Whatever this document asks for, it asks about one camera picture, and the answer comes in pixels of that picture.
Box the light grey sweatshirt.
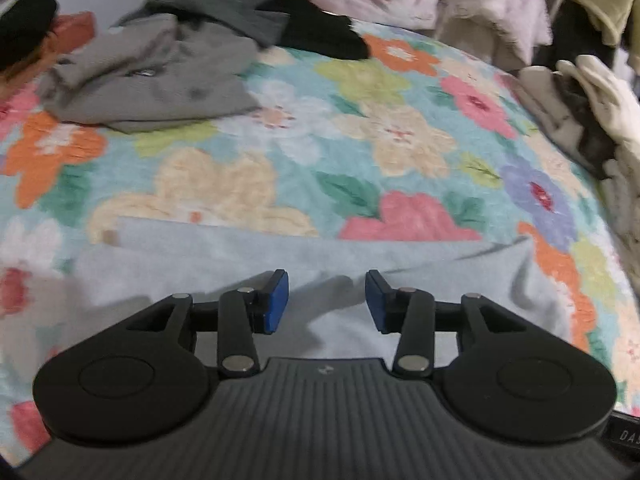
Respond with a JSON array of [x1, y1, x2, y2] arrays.
[[62, 218, 570, 360]]

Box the white folded clothes pile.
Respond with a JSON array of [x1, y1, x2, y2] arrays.
[[516, 54, 640, 286]]

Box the black folded clothes on suitcase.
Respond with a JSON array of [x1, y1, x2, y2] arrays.
[[0, 0, 58, 70]]

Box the floral bed quilt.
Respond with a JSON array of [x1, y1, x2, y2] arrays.
[[1, 23, 639, 463]]

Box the grey polo shirt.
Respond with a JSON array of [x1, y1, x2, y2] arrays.
[[37, 14, 258, 132]]

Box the black garment on bed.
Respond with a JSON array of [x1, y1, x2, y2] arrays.
[[258, 0, 370, 61]]

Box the dark grey garment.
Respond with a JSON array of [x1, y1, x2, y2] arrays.
[[117, 0, 290, 48]]

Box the pink red suitcase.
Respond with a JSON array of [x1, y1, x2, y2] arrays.
[[0, 10, 98, 101]]

